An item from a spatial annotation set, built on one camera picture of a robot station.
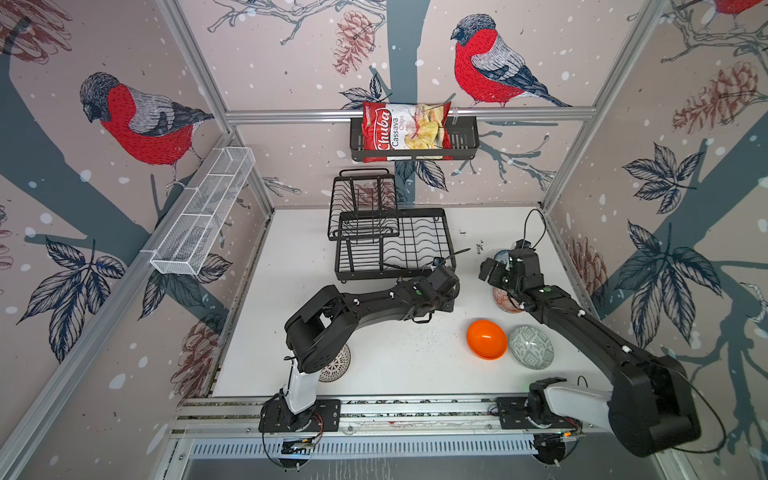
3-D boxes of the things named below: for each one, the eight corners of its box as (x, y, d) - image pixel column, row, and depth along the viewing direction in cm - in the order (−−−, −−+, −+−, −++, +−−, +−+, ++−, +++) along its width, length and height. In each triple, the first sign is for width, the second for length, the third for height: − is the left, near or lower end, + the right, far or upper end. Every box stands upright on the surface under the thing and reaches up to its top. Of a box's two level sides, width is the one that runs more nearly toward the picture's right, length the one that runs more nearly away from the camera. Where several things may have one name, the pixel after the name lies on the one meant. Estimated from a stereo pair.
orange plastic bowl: (470, 360, 82) (472, 356, 80) (464, 324, 89) (466, 319, 87) (507, 360, 82) (511, 356, 80) (499, 324, 89) (502, 319, 87)
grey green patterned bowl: (515, 369, 81) (519, 365, 79) (505, 331, 89) (509, 326, 86) (553, 369, 81) (559, 365, 79) (540, 331, 88) (545, 326, 86)
